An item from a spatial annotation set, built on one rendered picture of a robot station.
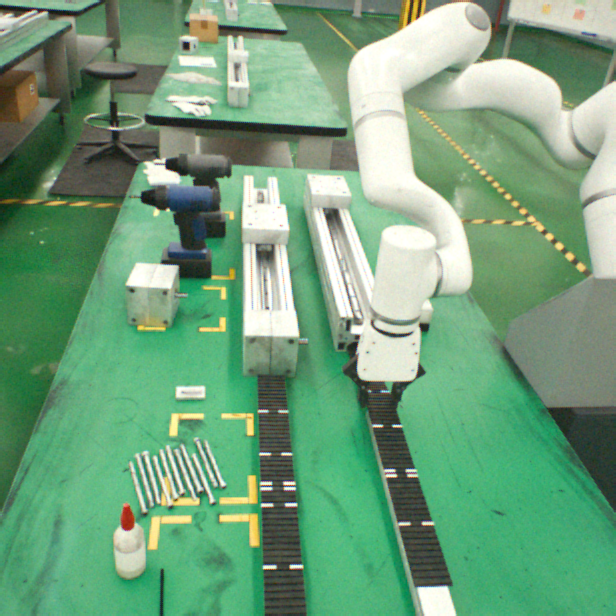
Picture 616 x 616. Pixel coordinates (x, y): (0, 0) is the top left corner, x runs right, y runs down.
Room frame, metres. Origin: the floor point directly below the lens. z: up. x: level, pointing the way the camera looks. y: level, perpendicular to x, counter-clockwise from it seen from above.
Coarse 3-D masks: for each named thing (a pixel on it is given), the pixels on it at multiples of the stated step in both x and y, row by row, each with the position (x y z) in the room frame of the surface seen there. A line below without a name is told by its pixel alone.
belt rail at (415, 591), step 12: (372, 432) 0.81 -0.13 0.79; (384, 480) 0.70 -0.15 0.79; (396, 528) 0.62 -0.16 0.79; (408, 564) 0.55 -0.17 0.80; (408, 576) 0.54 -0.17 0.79; (420, 588) 0.51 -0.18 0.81; (432, 588) 0.51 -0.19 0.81; (444, 588) 0.51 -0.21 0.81; (420, 600) 0.49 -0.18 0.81; (432, 600) 0.49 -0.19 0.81; (444, 600) 0.49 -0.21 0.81; (420, 612) 0.48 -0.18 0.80; (432, 612) 0.48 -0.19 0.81; (444, 612) 0.48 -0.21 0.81
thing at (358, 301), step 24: (312, 216) 1.61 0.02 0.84; (336, 216) 1.65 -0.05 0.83; (312, 240) 1.56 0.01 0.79; (336, 240) 1.48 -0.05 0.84; (336, 264) 1.29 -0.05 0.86; (360, 264) 1.30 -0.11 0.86; (336, 288) 1.17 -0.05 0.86; (360, 288) 1.23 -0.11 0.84; (336, 312) 1.11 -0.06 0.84; (360, 312) 1.13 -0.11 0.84; (336, 336) 1.07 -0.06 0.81; (360, 336) 1.08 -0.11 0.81
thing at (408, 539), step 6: (402, 534) 0.58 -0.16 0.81; (408, 534) 0.59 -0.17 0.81; (414, 534) 0.59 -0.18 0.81; (420, 534) 0.59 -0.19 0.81; (426, 534) 0.59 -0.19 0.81; (432, 534) 0.59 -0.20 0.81; (402, 540) 0.58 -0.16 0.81; (408, 540) 0.58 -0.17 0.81; (414, 540) 0.58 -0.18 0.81; (420, 540) 0.58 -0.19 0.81; (426, 540) 0.58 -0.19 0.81; (432, 540) 0.58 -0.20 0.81; (438, 540) 0.58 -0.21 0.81
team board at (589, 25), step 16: (512, 0) 7.35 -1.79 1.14; (528, 0) 7.15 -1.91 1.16; (544, 0) 6.97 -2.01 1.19; (560, 0) 6.79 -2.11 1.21; (576, 0) 6.61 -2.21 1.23; (592, 0) 6.46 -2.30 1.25; (608, 0) 6.30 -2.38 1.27; (512, 16) 7.31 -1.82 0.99; (528, 16) 7.11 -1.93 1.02; (544, 16) 6.92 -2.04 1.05; (560, 16) 6.74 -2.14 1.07; (576, 16) 6.56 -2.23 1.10; (592, 16) 6.41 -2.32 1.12; (608, 16) 6.26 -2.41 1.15; (512, 32) 7.34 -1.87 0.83; (576, 32) 6.52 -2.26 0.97; (592, 32) 6.36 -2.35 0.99; (608, 32) 6.21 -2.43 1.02; (608, 80) 6.11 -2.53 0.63
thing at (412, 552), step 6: (408, 546) 0.57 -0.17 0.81; (414, 546) 0.57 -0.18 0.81; (420, 546) 0.57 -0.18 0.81; (426, 546) 0.57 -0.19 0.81; (432, 546) 0.57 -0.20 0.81; (438, 546) 0.57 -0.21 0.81; (408, 552) 0.56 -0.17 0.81; (414, 552) 0.56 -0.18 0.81; (420, 552) 0.56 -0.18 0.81; (426, 552) 0.56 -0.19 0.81; (432, 552) 0.56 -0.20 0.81; (438, 552) 0.56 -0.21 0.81; (408, 558) 0.55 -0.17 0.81; (414, 558) 0.55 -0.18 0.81; (420, 558) 0.55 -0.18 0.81; (426, 558) 0.55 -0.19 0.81; (432, 558) 0.55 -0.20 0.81
